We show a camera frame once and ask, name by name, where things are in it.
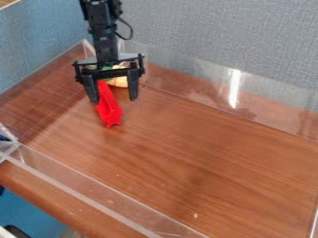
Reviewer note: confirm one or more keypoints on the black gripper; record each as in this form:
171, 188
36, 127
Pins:
128, 65

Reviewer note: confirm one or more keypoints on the red plastic block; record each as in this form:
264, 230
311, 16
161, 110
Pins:
108, 109

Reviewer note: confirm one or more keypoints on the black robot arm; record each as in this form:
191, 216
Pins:
105, 26

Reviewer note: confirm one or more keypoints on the black object bottom left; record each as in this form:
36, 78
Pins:
15, 231

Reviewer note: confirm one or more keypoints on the yellow green toy corn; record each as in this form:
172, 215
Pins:
119, 79

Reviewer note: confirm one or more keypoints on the clear acrylic left bracket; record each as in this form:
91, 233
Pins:
9, 146

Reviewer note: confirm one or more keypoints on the clear acrylic back wall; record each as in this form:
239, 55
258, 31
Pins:
256, 98

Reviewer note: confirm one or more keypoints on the clear acrylic wall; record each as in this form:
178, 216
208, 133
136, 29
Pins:
256, 98
113, 204

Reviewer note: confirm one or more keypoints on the clear acrylic front wall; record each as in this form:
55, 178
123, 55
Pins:
113, 204

